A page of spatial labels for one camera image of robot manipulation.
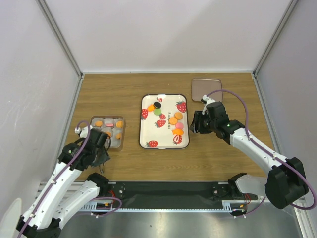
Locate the green round cookie left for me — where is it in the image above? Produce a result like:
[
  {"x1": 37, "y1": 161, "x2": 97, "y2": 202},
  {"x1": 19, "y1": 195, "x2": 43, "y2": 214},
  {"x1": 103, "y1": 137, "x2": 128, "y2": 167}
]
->
[{"x1": 153, "y1": 109, "x2": 161, "y2": 116}]

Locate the white strawberry tray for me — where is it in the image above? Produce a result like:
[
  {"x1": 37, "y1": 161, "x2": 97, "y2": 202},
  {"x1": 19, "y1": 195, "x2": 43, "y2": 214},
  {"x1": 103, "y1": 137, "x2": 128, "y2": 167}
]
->
[{"x1": 139, "y1": 94, "x2": 190, "y2": 149}]

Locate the orange round biscuit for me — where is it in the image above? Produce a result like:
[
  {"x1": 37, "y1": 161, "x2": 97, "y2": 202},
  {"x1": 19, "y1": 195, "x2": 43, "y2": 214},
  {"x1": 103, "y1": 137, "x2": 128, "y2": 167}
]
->
[
  {"x1": 174, "y1": 112, "x2": 183, "y2": 120},
  {"x1": 115, "y1": 120, "x2": 123, "y2": 128}
]

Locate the aluminium frame post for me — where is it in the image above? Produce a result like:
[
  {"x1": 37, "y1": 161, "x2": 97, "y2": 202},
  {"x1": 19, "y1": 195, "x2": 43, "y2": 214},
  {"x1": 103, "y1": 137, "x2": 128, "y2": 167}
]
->
[
  {"x1": 35, "y1": 0, "x2": 83, "y2": 79},
  {"x1": 252, "y1": 0, "x2": 299, "y2": 77}
]

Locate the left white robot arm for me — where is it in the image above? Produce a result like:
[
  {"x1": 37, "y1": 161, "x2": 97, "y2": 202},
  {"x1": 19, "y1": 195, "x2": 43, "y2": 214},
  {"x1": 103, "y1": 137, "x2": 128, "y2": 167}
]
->
[{"x1": 16, "y1": 126, "x2": 109, "y2": 238}]

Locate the orange fish cookie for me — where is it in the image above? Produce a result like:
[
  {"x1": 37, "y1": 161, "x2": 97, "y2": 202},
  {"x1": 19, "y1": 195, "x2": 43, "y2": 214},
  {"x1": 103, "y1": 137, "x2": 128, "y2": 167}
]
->
[{"x1": 172, "y1": 128, "x2": 184, "y2": 135}]

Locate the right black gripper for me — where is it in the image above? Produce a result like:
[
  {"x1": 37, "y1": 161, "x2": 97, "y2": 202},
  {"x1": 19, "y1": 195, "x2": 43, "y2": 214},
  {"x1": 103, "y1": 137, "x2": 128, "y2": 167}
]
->
[{"x1": 188, "y1": 111, "x2": 217, "y2": 134}]

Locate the black sandwich cookie top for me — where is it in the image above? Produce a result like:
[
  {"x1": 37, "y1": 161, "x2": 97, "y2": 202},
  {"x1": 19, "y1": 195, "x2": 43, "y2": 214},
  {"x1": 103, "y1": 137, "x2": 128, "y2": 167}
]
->
[{"x1": 153, "y1": 102, "x2": 161, "y2": 109}]

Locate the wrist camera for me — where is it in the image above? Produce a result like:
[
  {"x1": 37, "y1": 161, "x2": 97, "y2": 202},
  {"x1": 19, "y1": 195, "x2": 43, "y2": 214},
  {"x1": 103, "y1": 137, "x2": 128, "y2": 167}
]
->
[
  {"x1": 201, "y1": 95, "x2": 215, "y2": 115},
  {"x1": 74, "y1": 125, "x2": 93, "y2": 138}
]

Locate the brown tin lid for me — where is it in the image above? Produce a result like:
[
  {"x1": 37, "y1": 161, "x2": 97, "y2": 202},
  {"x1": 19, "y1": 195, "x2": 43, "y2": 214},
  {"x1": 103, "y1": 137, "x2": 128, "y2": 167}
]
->
[{"x1": 191, "y1": 78, "x2": 222, "y2": 102}]

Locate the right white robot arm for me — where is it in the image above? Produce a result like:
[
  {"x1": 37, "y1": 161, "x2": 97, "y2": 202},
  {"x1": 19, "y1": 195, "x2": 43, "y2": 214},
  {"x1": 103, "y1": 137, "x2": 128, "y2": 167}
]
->
[{"x1": 190, "y1": 98, "x2": 309, "y2": 209}]

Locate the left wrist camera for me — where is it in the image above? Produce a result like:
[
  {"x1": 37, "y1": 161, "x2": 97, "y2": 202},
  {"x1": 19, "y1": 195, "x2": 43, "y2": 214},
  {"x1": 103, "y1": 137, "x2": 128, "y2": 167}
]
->
[{"x1": 74, "y1": 125, "x2": 93, "y2": 138}]

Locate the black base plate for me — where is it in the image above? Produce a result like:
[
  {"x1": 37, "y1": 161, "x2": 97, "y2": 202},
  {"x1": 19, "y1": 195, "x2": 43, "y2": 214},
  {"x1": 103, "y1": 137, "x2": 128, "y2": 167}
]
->
[{"x1": 109, "y1": 181, "x2": 247, "y2": 210}]

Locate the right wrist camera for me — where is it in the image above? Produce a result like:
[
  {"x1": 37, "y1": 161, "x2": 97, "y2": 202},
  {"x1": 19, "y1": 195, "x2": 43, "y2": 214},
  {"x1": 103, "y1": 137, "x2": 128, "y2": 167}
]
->
[{"x1": 201, "y1": 95, "x2": 215, "y2": 115}]

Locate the orange biscuit under green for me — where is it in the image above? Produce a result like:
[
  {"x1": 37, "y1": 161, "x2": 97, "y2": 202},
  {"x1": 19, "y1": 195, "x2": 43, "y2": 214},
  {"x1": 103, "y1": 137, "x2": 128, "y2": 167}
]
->
[{"x1": 169, "y1": 117, "x2": 178, "y2": 125}]

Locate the right aluminium frame post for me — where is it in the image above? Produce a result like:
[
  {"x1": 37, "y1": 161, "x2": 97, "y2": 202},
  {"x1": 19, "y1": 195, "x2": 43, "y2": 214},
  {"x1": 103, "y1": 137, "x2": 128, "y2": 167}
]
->
[{"x1": 252, "y1": 0, "x2": 299, "y2": 77}]

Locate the left aluminium frame post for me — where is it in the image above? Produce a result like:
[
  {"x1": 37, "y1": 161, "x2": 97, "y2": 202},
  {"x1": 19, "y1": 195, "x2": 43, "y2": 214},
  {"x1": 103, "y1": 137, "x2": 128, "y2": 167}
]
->
[{"x1": 35, "y1": 0, "x2": 83, "y2": 79}]

